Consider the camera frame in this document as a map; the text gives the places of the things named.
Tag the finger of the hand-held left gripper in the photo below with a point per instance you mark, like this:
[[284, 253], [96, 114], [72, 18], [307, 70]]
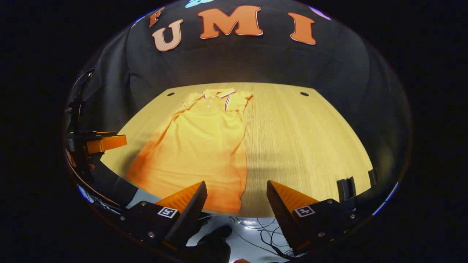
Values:
[[95, 134], [106, 143]]

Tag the black table clamp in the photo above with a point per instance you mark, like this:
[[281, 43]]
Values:
[[346, 189], [373, 177]]

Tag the orange polo T-shirt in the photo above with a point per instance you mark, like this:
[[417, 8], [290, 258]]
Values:
[[197, 146]]

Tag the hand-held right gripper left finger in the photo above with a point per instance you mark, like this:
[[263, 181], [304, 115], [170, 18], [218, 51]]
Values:
[[188, 215]]

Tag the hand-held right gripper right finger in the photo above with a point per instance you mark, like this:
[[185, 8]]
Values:
[[281, 219]]

